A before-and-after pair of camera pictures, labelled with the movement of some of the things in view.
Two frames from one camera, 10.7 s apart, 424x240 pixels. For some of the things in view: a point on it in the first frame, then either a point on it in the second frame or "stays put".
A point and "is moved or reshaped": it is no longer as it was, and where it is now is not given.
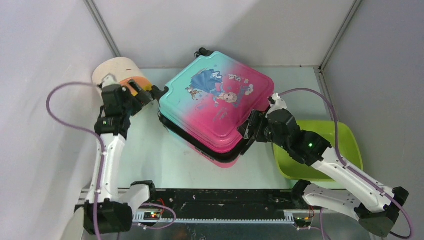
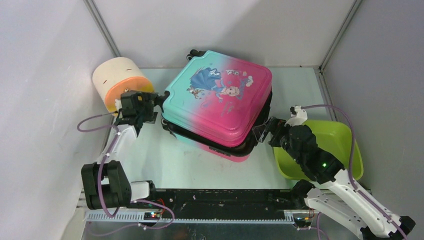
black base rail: (225, 203) stays put
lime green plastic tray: (292, 169) stays put
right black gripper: (254, 119) → (275, 126)
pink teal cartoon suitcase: (209, 98) is moved or reshaped
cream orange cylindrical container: (122, 68) stays put
